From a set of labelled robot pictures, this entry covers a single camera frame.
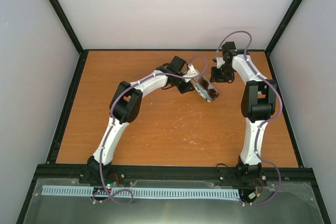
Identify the left black frame post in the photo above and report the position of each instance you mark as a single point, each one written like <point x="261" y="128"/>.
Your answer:
<point x="66" y="25"/>

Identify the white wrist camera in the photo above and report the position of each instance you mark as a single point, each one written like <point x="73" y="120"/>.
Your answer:
<point x="191" y="73"/>
<point x="220" y="62"/>

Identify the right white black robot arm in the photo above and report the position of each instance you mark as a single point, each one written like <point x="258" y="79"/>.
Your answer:
<point x="257" y="106"/>

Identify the left green controller board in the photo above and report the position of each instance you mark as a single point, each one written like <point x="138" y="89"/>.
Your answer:
<point x="111" y="185"/>

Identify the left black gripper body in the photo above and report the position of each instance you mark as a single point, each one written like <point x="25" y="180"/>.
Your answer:
<point x="180" y="88"/>

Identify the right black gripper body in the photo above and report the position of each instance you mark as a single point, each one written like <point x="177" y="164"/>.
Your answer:
<point x="223" y="75"/>

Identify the flag pattern sunglasses case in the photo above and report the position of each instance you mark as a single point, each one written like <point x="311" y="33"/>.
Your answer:
<point x="196" y="88"/>

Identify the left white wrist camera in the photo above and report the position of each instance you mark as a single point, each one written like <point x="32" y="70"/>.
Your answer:
<point x="191" y="73"/>

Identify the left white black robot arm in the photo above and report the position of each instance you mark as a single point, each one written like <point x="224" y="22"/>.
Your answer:
<point x="125" y="107"/>

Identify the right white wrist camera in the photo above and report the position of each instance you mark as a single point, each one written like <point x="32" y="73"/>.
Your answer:
<point x="220" y="62"/>

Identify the light blue slotted cable duct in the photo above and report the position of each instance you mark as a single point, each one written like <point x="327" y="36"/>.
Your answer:
<point x="145" y="193"/>

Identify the black frame post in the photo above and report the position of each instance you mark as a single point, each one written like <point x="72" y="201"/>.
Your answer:
<point x="293" y="7"/>
<point x="66" y="25"/>

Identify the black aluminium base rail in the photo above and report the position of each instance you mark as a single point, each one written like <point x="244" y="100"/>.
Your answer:
<point x="223" y="176"/>

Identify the right black frame post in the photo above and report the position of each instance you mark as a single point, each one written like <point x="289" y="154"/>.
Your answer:
<point x="293" y="7"/>

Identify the brown sunglasses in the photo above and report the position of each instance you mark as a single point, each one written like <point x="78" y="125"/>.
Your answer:
<point x="207" y="89"/>

